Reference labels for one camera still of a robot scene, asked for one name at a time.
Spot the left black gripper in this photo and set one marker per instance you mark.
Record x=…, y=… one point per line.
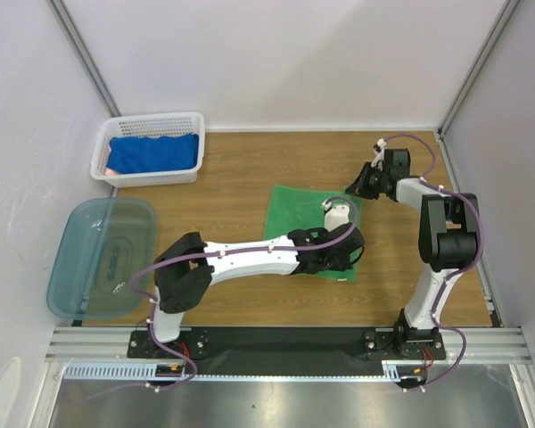
x=341, y=265

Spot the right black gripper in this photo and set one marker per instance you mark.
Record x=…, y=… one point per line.
x=367, y=179

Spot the green towel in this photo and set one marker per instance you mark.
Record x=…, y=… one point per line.
x=293, y=208

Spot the white perforated plastic basket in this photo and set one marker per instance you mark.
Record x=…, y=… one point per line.
x=173, y=124

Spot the blue towel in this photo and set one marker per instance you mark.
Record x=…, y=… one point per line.
x=143, y=154

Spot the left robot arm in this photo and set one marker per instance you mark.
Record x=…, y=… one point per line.
x=190, y=266

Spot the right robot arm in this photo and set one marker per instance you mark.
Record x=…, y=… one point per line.
x=449, y=243

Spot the blue translucent plastic tub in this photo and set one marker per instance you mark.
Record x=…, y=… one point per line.
x=106, y=241

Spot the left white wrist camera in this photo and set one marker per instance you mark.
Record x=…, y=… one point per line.
x=335, y=215

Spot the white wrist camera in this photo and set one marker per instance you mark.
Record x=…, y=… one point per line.
x=335, y=215
x=379, y=151

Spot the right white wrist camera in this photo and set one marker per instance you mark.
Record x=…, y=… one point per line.
x=379, y=151

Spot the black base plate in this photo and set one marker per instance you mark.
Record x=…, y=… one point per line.
x=300, y=351

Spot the slotted aluminium rail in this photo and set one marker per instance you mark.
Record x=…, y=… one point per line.
x=129, y=354

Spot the right aluminium frame post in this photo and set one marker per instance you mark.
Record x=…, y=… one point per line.
x=505, y=15

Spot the aluminium frame post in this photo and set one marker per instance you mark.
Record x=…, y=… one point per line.
x=78, y=44
x=505, y=15

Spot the left aluminium frame post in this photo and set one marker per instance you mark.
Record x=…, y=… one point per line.
x=78, y=44

